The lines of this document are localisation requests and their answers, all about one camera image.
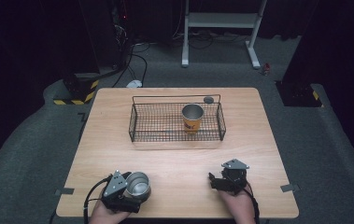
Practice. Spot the silver metal cup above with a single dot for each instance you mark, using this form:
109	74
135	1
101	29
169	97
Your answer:
138	186

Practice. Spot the dark equipment rack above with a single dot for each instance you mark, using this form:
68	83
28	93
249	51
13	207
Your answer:
115	31

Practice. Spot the black yellow striped base block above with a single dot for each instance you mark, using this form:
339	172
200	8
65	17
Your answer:
76	90
302	95

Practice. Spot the small grey round disc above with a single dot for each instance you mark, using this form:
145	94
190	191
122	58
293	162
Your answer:
208	100

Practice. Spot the yellow cup with silver inside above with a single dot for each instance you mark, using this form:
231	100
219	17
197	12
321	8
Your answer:
192	119

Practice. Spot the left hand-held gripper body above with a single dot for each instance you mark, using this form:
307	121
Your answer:
115	185

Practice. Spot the grey tape strip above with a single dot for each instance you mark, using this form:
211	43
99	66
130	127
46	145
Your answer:
290	188
64	191

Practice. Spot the white metal stand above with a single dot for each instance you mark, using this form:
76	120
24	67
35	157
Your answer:
221	20

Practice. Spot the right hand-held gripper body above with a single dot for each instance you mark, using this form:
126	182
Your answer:
234	174

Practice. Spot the person's left hand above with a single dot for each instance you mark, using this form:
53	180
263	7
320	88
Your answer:
103	216

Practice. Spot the white power adapter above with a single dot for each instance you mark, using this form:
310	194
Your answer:
134	83

